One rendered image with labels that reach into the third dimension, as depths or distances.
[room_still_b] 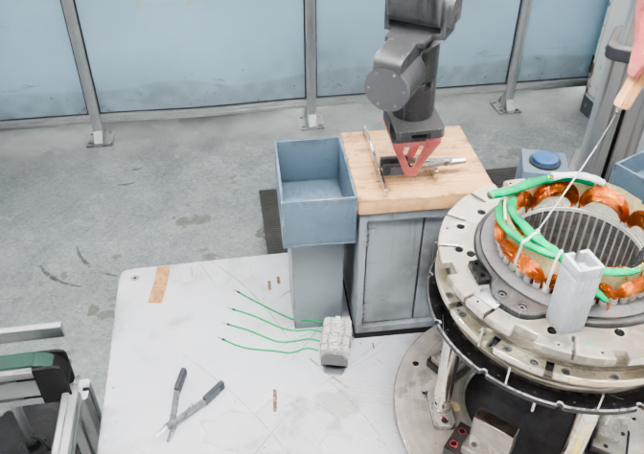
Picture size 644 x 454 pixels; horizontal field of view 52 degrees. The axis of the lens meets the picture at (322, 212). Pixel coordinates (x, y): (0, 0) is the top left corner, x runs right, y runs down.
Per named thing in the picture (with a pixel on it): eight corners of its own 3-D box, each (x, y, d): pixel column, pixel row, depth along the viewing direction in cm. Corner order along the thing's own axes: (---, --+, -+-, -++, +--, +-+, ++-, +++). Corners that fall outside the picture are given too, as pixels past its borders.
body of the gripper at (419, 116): (396, 145, 86) (399, 95, 81) (380, 105, 94) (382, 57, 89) (445, 140, 86) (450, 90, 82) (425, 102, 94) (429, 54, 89)
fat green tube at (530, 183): (489, 207, 77) (491, 194, 76) (476, 189, 80) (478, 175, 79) (602, 193, 80) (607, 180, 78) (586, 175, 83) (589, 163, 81)
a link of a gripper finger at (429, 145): (390, 188, 92) (393, 131, 86) (379, 159, 97) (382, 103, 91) (437, 183, 93) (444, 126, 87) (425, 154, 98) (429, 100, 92)
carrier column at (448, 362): (435, 418, 94) (452, 317, 81) (429, 403, 96) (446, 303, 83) (451, 415, 94) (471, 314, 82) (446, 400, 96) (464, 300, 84)
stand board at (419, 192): (358, 215, 93) (358, 201, 91) (339, 145, 107) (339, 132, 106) (494, 205, 94) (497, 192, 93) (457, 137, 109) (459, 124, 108)
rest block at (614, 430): (589, 450, 88) (593, 441, 87) (594, 419, 92) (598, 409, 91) (622, 462, 87) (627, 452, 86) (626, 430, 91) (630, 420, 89)
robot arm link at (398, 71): (465, -14, 77) (397, -25, 80) (429, 23, 69) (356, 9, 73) (453, 78, 85) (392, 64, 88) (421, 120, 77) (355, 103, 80)
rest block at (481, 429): (474, 429, 90) (480, 406, 87) (513, 451, 88) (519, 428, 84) (459, 452, 87) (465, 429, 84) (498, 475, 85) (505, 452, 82)
